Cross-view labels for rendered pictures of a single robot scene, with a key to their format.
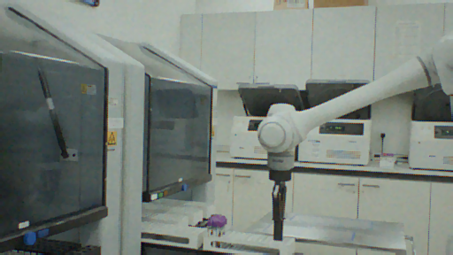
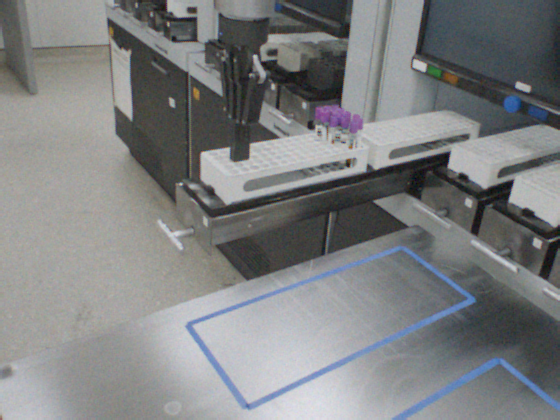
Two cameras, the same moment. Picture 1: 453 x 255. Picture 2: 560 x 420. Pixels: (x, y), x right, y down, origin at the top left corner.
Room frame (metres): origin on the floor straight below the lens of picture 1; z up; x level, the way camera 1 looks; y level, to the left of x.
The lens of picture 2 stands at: (2.17, -0.85, 1.28)
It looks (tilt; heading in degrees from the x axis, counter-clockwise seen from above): 26 degrees down; 120
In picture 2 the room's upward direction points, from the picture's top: 7 degrees clockwise
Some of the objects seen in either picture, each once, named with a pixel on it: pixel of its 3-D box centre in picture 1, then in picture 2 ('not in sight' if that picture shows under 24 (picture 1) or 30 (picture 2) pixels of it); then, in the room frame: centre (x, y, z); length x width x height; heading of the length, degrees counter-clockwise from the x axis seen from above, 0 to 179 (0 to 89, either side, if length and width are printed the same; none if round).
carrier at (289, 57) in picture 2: not in sight; (291, 58); (1.20, 0.43, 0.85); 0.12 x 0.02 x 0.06; 162
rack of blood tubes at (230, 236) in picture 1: (248, 245); (288, 165); (1.60, -0.09, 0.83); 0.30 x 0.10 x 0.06; 71
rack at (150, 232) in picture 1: (164, 235); (414, 139); (1.71, 0.21, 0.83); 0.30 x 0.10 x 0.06; 71
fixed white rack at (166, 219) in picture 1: (149, 222); (515, 156); (1.90, 0.29, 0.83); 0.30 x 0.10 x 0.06; 71
